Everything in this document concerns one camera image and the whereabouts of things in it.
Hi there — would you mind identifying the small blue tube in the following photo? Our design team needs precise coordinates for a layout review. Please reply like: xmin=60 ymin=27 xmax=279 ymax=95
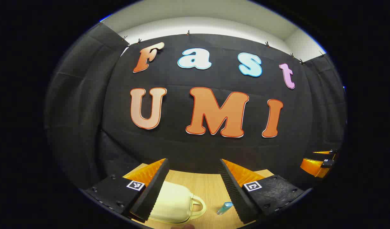
xmin=217 ymin=202 xmax=233 ymax=215

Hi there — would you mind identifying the pale yellow suitcase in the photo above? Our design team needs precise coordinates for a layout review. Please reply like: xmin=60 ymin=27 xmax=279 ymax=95
xmin=149 ymin=181 xmax=207 ymax=225

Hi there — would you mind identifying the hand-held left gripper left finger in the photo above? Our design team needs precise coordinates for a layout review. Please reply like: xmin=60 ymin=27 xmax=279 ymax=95
xmin=85 ymin=158 xmax=170 ymax=223

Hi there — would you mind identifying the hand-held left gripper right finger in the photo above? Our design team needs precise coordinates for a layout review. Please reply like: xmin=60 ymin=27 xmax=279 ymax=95
xmin=218 ymin=158 xmax=306 ymax=225

